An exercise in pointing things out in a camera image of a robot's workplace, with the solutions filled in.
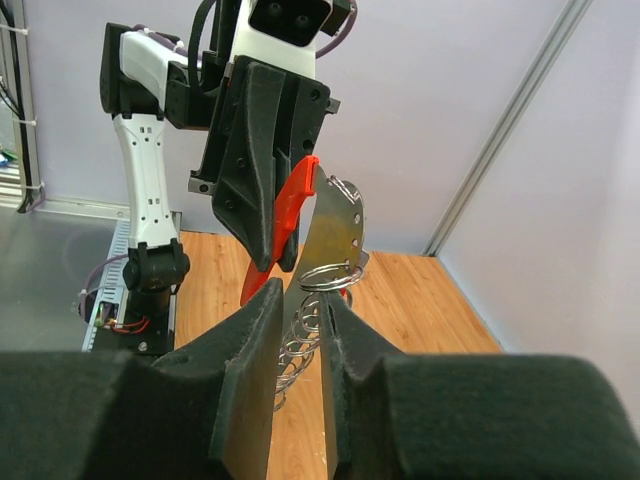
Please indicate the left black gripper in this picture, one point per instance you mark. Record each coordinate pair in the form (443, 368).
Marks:
(265, 125)

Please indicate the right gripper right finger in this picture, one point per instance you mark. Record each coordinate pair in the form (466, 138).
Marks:
(394, 415)

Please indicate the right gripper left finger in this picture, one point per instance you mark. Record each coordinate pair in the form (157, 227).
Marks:
(203, 411)

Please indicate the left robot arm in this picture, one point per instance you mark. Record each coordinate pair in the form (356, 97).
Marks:
(145, 86)

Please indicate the black mounting rail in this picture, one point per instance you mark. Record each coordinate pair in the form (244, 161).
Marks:
(139, 321)

